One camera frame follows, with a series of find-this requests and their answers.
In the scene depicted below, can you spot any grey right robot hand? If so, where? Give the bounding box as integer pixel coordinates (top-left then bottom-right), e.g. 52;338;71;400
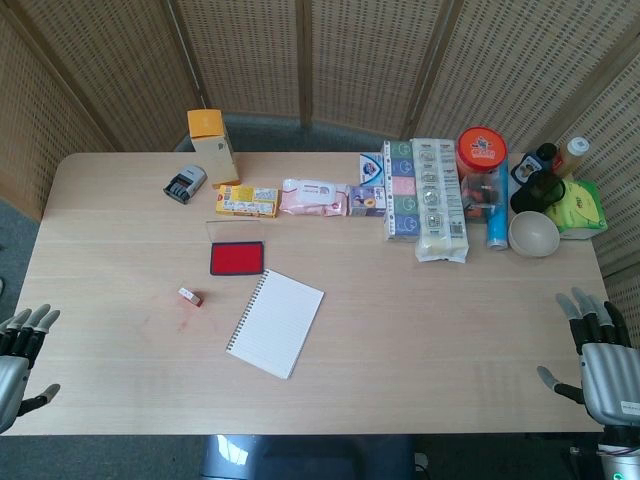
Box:
536;286;640;431

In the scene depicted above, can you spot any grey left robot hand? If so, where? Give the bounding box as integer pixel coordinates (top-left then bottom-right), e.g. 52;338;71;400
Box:
0;303;62;434

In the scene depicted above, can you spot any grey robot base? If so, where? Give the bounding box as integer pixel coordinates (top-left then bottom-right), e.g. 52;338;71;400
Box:
199;433;416;480

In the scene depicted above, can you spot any grey date stamper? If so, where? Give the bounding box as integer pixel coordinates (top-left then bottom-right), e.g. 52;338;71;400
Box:
162;163;208;206

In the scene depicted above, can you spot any white spiral notebook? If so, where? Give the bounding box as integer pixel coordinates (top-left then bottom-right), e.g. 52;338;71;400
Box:
225;268;326;381

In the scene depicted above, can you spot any beige bowl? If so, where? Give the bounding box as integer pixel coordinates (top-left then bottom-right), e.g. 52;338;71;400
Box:
508;210;561;259

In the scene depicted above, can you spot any green tissue pack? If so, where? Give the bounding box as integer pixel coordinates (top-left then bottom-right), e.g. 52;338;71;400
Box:
544;178;610;242

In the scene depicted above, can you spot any blue tube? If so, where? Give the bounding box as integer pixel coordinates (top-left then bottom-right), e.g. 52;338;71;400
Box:
485;162;512;251

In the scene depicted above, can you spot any dark green cup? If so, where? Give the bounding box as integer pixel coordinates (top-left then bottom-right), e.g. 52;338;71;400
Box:
509;170;567;214

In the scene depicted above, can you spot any black bottle with label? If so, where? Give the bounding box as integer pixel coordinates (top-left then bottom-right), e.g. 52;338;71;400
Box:
514;142;559;184

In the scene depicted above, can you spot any clear pack of cream blocks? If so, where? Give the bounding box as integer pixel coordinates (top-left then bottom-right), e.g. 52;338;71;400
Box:
410;137;471;265

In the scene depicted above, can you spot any red ink pad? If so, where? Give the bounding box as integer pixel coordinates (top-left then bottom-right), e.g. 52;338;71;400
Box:
205;218;266;277

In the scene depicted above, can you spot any clear jar orange lid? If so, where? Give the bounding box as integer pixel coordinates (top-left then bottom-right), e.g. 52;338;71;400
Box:
454;125;510;222

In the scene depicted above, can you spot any multicolour tissue pack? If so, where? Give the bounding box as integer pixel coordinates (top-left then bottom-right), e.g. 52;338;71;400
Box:
381;139;420;243

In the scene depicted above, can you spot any yellow flat box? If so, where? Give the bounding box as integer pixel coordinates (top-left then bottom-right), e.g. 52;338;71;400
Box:
214;184;280;220

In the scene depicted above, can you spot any tall cream orange box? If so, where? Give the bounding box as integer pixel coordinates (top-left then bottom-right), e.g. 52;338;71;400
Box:
186;108;242;190

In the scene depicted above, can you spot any small purple box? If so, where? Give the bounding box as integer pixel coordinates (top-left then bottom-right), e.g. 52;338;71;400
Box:
346;185;387;218

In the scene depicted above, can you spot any blue white soap box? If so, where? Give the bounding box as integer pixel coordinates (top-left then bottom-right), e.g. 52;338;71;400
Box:
358;152;386;188

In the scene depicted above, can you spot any pink wet wipes pack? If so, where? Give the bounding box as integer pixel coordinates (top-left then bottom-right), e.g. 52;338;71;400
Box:
278;178;350;218

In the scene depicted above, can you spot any woven folding screen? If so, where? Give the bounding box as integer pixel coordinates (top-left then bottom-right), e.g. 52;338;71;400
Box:
0;0;640;281

